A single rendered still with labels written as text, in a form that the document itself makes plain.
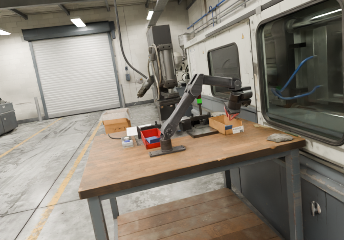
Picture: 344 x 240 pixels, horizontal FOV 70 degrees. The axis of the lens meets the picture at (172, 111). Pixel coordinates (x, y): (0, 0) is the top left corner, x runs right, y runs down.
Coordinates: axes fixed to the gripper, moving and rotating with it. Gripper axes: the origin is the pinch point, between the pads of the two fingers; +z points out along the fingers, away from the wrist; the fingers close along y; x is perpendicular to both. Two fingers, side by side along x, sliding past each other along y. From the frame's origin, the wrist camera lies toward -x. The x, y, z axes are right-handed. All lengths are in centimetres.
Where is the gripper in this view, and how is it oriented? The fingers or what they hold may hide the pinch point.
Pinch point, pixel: (229, 117)
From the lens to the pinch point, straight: 157.4
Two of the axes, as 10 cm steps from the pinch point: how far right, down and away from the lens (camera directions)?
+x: -9.7, 1.4, -2.1
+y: -2.5, -6.4, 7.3
